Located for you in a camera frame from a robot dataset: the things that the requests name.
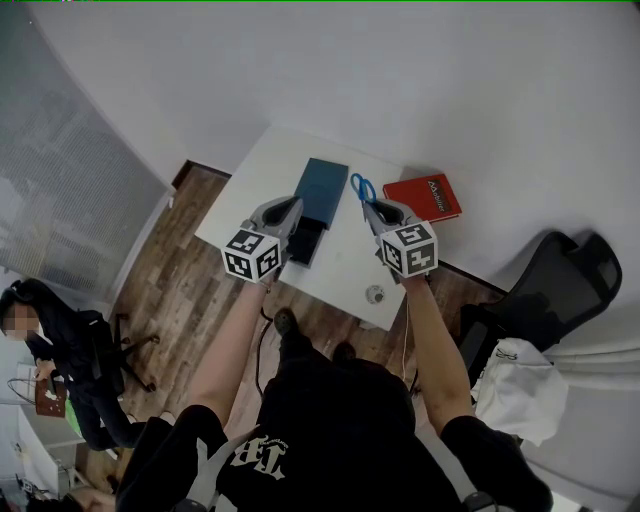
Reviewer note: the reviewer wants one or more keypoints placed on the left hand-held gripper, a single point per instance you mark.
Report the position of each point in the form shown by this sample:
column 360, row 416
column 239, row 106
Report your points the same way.
column 250, row 257

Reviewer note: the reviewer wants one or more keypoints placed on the person's black trousers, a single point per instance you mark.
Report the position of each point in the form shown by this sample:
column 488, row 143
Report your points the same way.
column 300, row 355

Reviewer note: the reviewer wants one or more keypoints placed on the person's black shoe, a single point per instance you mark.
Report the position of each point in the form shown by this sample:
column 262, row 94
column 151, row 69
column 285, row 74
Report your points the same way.
column 344, row 352
column 285, row 321

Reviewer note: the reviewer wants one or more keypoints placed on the black swivel chair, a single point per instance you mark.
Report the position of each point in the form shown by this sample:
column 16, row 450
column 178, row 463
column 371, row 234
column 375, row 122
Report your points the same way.
column 125, row 350

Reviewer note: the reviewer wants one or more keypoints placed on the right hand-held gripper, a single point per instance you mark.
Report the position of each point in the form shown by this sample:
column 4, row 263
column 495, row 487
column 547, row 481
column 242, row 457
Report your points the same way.
column 410, row 250

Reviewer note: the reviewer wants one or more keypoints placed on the person's black printed t-shirt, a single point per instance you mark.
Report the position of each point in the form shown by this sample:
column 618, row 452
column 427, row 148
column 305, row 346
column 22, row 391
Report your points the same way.
column 340, row 440

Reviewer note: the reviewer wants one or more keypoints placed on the glass partition with blinds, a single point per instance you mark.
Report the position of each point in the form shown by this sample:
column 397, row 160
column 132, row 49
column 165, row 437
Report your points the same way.
column 60, row 175

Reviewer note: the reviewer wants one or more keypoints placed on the person's black right shoe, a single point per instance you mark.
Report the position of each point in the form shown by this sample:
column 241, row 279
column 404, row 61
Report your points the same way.
column 344, row 352

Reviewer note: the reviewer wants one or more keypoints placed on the white garment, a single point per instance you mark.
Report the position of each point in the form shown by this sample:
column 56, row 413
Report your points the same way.
column 520, row 390

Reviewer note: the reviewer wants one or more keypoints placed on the white desk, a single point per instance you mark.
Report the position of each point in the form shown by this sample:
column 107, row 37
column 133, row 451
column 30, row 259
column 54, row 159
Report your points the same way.
column 35, row 450

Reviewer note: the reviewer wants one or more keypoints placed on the green bag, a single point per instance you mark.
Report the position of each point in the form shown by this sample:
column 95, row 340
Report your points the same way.
column 74, row 417

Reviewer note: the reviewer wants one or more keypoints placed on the person's black left shoe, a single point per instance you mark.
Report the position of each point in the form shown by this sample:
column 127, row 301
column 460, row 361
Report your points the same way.
column 285, row 321

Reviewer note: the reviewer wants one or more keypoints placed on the brown handbag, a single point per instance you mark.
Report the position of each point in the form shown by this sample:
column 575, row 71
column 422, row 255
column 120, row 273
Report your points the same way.
column 50, row 402

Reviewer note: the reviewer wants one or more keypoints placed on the person's left forearm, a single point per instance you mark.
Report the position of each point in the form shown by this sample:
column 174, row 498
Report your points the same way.
column 225, row 360

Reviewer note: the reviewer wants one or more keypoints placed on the black mesh office chair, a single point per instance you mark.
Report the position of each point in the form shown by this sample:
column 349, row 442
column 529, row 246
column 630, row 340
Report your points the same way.
column 555, row 290

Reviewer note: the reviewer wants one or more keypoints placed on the person's right forearm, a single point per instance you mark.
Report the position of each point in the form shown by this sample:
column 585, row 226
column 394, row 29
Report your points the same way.
column 435, row 350

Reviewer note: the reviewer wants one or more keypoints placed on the red hardcover book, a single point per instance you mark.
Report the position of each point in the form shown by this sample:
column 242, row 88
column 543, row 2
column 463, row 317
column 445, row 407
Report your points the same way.
column 420, row 200

